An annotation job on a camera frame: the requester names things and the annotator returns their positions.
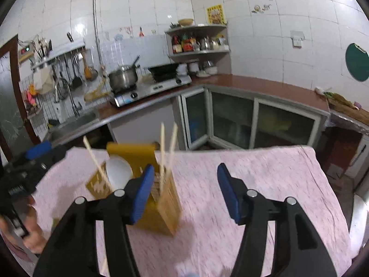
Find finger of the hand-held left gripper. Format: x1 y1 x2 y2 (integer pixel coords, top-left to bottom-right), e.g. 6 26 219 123
29 144 69 179
24 141 53 160

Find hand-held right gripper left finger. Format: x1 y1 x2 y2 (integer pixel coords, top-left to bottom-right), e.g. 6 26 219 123
33 164 156 277

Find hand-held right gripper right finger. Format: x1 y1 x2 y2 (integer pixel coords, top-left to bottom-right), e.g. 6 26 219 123
217 163 338 277

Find yellow perforated utensil holder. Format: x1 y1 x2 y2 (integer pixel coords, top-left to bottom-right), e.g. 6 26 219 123
86 142 183 235

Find white plastic rice spoon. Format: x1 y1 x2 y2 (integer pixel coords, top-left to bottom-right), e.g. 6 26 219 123
105 156 134 189

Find row of hanging kitchen utensils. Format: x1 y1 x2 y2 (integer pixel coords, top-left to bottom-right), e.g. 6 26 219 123
52 50 98 90

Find person's left hand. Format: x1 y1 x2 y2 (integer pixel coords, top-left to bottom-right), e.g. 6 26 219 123
0 197 48 254

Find pink floral tablecloth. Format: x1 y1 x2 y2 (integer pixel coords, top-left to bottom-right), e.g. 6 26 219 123
29 144 354 277

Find steel sink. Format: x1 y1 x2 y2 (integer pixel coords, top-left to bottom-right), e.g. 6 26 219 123
48 112 100 142

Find white soap bottle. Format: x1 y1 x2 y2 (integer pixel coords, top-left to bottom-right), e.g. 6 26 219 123
55 102 65 123

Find brown framed door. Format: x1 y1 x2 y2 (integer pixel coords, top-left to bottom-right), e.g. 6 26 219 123
0 35 42 165

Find steel faucet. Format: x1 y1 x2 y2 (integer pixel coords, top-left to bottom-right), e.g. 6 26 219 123
54 78 83 117

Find white hanging cloth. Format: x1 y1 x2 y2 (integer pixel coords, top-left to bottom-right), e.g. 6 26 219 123
33 66 55 95

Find beige control box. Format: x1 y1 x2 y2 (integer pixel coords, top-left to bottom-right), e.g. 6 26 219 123
18 45 36 63

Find steel gas stove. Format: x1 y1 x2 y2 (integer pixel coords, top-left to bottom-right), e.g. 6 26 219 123
110 74 193 108

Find steel cooking pot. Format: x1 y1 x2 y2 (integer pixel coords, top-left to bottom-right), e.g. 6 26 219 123
108 66 139 90

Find kitchen counter with cabinets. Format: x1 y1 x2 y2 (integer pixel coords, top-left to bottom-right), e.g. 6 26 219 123
43 73 330 151

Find black wok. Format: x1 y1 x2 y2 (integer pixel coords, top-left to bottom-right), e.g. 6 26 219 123
148 63 181 82

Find foil covered side table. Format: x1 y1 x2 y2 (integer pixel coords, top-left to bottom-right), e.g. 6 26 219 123
323 111 369 179

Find stack of white dishes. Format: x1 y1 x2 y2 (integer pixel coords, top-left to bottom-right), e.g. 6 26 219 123
176 60 218 77

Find wooden cutting board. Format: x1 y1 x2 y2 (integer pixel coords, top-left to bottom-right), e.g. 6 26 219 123
326 92 369 122

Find leafy vegetable bundle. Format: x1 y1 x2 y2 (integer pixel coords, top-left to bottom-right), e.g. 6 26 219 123
314 87 361 110

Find row of condiment bottles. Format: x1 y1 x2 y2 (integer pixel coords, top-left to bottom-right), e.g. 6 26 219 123
171 35 229 54

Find green round cutting board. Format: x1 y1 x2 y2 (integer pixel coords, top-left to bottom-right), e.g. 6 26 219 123
345 43 369 82

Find yellow hose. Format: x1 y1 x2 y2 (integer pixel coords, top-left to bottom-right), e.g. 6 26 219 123
83 69 111 101

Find steel wall utensil rack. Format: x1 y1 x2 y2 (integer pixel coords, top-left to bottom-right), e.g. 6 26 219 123
30 41 86 70

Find metal wall pipe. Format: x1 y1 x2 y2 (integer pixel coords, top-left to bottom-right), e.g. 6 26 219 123
93 0 104 64

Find corner wall shelf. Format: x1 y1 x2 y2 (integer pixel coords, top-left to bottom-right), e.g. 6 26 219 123
165 24 232 62

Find white wall socket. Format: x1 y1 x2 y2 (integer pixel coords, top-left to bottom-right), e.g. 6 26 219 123
291 30 305 47

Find yellow wall poster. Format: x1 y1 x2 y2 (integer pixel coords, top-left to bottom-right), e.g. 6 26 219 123
206 4 224 25

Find small wall stickers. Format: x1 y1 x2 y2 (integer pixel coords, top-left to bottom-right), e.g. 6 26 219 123
251 0 274 13

